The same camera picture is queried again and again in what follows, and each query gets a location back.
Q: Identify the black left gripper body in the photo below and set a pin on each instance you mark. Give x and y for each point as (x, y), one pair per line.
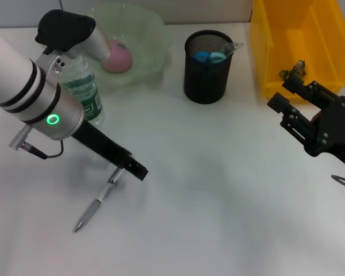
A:
(103, 146)

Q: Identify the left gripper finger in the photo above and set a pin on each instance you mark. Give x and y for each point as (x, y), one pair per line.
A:
(136, 169)

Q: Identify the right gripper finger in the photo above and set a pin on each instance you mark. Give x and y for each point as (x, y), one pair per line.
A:
(290, 118)
(310, 89)

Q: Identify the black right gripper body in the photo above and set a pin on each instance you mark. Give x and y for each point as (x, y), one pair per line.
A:
(336, 129)

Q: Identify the grey ballpoint pen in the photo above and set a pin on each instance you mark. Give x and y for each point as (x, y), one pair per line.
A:
(97, 198)

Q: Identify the clear green-label water bottle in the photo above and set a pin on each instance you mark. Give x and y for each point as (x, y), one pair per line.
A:
(92, 97)

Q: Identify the pink peach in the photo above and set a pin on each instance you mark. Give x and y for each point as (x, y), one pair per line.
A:
(119, 60)

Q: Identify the transparent plastic ruler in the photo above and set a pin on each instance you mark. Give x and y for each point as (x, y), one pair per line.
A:
(233, 47)

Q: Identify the blue teal scissors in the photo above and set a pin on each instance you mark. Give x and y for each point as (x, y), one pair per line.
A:
(210, 57)

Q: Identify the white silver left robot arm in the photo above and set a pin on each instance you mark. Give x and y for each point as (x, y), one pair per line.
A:
(23, 86)

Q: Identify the black mesh pen holder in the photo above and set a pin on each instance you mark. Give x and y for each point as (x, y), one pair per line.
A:
(208, 83)

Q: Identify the translucent green fruit plate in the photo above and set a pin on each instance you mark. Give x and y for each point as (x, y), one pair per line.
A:
(143, 43)

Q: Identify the yellow plastic bin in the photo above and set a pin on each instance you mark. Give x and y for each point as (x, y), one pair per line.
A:
(299, 34)

